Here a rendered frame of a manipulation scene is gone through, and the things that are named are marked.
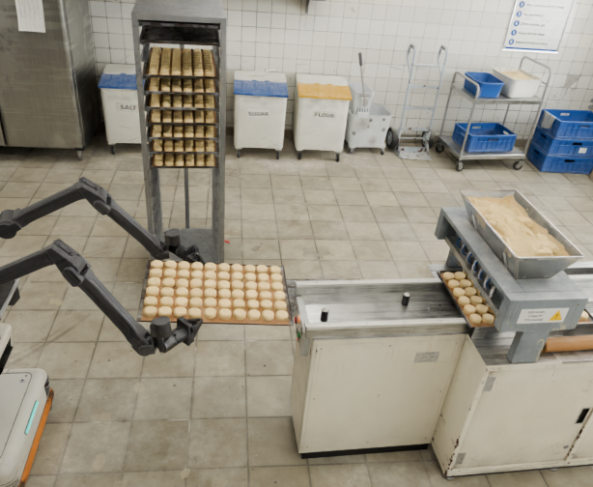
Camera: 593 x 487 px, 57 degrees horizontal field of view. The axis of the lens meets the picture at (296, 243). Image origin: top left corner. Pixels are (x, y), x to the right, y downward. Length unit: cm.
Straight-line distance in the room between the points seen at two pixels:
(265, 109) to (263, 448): 359
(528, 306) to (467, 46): 468
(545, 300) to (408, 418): 95
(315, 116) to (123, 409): 360
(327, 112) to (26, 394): 392
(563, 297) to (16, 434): 239
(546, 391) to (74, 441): 226
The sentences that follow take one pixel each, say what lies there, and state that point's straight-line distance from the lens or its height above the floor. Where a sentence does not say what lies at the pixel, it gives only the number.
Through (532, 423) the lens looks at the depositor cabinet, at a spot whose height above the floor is 43.
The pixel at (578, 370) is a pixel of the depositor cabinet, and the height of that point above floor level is 77.
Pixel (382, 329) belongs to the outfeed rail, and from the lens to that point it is 236.
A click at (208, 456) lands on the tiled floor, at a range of 295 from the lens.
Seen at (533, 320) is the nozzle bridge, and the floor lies 108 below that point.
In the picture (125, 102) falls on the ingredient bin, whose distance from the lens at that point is 570.
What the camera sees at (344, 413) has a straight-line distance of 268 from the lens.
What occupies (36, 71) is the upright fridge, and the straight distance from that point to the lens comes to 552.
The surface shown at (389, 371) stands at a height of 63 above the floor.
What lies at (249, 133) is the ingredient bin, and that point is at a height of 29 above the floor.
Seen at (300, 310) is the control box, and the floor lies 84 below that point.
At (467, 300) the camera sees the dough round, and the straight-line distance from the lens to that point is 258.
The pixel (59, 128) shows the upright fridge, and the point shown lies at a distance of 565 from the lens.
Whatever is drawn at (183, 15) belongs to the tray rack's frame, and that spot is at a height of 182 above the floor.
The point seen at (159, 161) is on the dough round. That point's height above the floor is 97.
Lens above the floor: 239
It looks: 33 degrees down
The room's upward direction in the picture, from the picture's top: 5 degrees clockwise
